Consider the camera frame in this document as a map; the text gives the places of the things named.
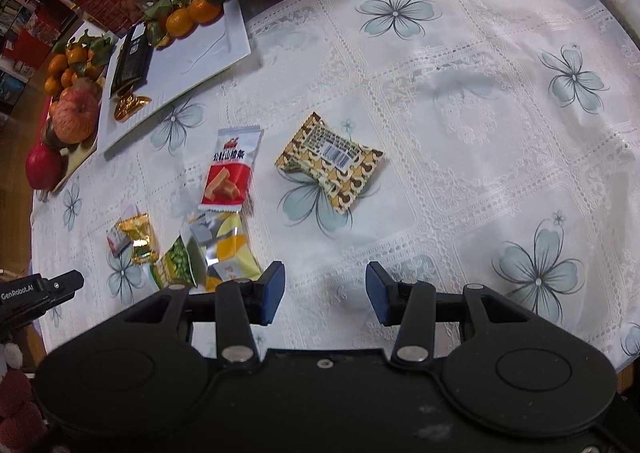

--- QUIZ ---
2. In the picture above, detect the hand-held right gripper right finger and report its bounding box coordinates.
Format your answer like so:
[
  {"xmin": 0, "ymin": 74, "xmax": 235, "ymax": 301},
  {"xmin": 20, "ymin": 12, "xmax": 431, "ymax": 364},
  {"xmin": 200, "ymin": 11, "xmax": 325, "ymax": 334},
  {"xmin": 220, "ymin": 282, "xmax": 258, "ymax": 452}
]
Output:
[{"xmin": 365, "ymin": 261, "xmax": 538, "ymax": 368}]

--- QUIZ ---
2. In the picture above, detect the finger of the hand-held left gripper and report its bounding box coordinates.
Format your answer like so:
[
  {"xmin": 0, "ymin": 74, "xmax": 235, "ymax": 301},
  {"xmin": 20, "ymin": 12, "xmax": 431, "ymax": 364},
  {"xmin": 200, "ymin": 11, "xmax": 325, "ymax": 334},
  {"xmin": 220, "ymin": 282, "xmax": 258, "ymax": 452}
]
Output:
[{"xmin": 42, "ymin": 269, "xmax": 84, "ymax": 307}]

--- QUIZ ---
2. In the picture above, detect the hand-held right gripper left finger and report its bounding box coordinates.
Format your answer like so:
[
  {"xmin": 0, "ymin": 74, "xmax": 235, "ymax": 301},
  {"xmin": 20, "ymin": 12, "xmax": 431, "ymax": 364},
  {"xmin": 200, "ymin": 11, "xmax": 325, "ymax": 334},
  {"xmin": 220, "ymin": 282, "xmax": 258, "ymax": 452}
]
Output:
[{"xmin": 120, "ymin": 260, "xmax": 287, "ymax": 366}]

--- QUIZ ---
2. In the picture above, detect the silver and yellow snack packet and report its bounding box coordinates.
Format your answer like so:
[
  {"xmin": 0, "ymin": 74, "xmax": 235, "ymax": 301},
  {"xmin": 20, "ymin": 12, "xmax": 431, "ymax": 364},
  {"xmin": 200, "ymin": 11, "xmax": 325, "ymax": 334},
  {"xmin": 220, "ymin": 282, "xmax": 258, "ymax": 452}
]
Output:
[{"xmin": 189, "ymin": 210, "xmax": 264, "ymax": 293}]

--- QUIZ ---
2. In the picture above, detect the small white snack packet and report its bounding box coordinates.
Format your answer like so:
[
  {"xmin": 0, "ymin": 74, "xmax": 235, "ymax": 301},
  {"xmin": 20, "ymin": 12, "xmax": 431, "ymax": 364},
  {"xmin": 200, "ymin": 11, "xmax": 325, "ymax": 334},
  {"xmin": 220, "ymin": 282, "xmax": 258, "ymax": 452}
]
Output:
[{"xmin": 106, "ymin": 227, "xmax": 132, "ymax": 254}]

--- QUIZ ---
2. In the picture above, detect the gold candy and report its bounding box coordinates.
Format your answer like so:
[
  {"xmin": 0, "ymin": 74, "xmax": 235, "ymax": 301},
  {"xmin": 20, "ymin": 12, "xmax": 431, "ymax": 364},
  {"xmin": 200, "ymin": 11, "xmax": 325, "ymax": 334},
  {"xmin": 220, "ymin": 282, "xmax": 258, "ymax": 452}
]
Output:
[{"xmin": 116, "ymin": 214, "xmax": 159, "ymax": 265}]

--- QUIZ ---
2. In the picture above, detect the green pea snack packet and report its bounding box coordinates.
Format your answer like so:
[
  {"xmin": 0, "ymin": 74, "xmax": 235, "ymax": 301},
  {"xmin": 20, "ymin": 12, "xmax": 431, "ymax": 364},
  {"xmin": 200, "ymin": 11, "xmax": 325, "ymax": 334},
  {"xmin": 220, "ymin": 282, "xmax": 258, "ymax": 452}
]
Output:
[{"xmin": 149, "ymin": 234, "xmax": 209, "ymax": 290}]

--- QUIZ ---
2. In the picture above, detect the red and white snack packet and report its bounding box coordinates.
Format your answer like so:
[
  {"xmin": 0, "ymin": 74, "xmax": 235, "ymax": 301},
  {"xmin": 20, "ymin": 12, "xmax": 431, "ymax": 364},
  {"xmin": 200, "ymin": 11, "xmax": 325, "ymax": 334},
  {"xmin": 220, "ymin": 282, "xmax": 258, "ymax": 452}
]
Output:
[{"xmin": 198, "ymin": 127, "xmax": 265, "ymax": 212}]

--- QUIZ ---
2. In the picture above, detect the brown patterned snack packet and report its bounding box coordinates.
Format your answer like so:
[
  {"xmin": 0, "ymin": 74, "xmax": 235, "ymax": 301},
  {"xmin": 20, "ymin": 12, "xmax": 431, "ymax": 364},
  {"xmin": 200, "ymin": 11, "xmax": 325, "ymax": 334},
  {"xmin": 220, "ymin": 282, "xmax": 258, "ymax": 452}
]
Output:
[{"xmin": 274, "ymin": 112, "xmax": 385, "ymax": 216}]

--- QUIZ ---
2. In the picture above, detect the red fuzzy cloth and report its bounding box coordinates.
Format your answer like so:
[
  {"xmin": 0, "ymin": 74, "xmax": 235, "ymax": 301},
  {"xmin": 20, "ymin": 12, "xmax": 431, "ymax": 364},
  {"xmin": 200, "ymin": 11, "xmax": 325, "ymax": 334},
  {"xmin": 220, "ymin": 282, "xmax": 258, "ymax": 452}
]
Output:
[{"xmin": 0, "ymin": 337, "xmax": 47, "ymax": 453}]

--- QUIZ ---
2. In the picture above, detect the red round fruit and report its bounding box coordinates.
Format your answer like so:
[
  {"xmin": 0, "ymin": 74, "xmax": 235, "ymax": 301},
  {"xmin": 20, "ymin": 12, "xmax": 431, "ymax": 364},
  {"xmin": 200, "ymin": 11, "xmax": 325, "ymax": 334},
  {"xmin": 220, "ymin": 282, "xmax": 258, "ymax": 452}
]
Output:
[{"xmin": 25, "ymin": 143, "xmax": 64, "ymax": 190}]

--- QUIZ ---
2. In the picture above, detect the wooden fruit tray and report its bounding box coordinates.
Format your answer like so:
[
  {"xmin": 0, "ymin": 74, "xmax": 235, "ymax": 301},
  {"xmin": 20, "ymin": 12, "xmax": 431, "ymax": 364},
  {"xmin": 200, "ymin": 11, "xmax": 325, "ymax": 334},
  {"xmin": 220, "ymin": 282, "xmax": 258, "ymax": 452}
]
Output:
[{"xmin": 32, "ymin": 20, "xmax": 119, "ymax": 194}]

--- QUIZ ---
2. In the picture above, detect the dark brown fruit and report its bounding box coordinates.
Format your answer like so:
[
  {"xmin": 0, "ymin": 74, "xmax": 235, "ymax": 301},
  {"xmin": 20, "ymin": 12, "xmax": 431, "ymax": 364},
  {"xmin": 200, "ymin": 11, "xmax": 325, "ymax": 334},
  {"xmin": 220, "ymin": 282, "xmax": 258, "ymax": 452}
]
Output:
[{"xmin": 42, "ymin": 120, "xmax": 69, "ymax": 149}]

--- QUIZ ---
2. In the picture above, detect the pale pink apple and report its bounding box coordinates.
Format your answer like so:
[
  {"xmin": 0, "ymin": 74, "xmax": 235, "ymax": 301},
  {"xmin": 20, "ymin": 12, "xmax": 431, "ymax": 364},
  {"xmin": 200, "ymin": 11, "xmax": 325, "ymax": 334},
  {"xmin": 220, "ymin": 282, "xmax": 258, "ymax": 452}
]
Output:
[{"xmin": 52, "ymin": 88, "xmax": 100, "ymax": 144}]

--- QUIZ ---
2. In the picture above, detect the white floral tablecloth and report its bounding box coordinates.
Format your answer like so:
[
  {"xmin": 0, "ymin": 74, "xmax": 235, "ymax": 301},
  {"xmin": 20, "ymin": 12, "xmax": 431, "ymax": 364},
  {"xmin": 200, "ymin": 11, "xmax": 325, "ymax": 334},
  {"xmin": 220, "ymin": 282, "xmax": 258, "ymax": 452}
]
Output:
[{"xmin": 30, "ymin": 0, "xmax": 640, "ymax": 370}]

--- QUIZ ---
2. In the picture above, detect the gold foil sweet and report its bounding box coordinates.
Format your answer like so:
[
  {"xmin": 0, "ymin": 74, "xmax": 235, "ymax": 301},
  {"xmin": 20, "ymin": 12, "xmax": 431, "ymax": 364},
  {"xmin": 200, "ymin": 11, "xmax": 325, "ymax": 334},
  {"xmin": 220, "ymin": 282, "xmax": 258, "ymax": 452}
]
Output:
[{"xmin": 113, "ymin": 94, "xmax": 151, "ymax": 122}]

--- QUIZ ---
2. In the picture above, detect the heap of leafy mandarins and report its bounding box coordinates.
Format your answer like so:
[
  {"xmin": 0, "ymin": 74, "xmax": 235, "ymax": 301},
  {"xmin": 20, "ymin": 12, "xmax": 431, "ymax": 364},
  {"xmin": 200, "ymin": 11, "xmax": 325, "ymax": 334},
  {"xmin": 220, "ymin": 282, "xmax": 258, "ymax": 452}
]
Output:
[{"xmin": 44, "ymin": 30, "xmax": 117, "ymax": 96}]

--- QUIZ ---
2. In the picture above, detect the dark chocolate bar packet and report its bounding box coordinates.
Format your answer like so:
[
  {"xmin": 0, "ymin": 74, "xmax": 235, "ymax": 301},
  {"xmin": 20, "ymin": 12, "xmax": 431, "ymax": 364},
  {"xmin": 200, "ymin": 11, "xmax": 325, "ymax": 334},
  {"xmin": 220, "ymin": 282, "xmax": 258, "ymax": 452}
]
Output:
[{"xmin": 109, "ymin": 24, "xmax": 154, "ymax": 97}]

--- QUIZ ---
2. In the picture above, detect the white rectangular plate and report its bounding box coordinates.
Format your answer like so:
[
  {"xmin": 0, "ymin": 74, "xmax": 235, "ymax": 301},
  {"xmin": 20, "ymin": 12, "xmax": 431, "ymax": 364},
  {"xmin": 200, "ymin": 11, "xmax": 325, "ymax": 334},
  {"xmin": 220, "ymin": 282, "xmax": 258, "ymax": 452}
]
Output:
[{"xmin": 97, "ymin": 0, "xmax": 252, "ymax": 154}]

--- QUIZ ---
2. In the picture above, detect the mandarin orange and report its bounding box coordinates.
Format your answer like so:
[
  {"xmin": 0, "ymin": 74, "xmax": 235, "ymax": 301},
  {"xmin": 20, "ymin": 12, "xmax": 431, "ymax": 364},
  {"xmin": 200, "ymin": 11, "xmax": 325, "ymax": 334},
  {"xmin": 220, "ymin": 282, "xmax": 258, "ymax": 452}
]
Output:
[
  {"xmin": 188, "ymin": 0, "xmax": 222, "ymax": 24},
  {"xmin": 165, "ymin": 8, "xmax": 194, "ymax": 38}
]

